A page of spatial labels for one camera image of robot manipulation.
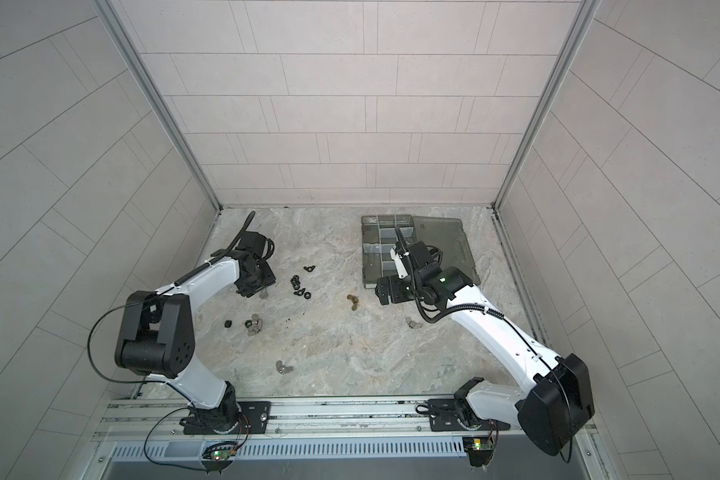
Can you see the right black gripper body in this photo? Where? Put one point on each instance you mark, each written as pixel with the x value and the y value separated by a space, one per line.
pixel 407 289

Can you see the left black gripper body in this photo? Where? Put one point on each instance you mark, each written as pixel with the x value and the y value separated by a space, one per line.
pixel 262 277

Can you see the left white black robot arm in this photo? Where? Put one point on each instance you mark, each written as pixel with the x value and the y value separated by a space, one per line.
pixel 157 339

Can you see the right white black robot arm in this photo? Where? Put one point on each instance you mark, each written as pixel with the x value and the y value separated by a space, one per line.
pixel 553 399

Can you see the brass wing nuts pair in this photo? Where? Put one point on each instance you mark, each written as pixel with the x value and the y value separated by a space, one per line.
pixel 354 301

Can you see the silver wing nut right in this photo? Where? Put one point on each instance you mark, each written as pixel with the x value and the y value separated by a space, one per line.
pixel 412 324

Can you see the silver wing nut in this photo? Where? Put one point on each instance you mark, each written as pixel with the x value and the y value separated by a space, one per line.
pixel 412 324
pixel 282 368

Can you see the silver wing nut front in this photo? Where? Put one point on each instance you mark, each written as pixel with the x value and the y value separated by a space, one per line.
pixel 282 368

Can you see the right controller board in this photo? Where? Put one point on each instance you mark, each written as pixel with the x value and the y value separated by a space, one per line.
pixel 479 450

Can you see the controller board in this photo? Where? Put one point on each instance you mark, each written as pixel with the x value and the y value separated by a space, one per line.
pixel 479 450
pixel 217 457

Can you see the left controller board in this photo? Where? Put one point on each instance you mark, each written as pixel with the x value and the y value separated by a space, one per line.
pixel 217 457

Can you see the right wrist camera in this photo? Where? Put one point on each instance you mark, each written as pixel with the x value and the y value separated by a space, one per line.
pixel 401 270

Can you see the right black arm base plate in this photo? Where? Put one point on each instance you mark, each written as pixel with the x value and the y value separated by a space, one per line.
pixel 450 415

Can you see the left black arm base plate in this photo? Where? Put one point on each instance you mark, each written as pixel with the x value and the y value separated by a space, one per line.
pixel 245 417

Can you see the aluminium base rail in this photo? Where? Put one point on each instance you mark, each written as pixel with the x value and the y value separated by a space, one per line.
pixel 298 429

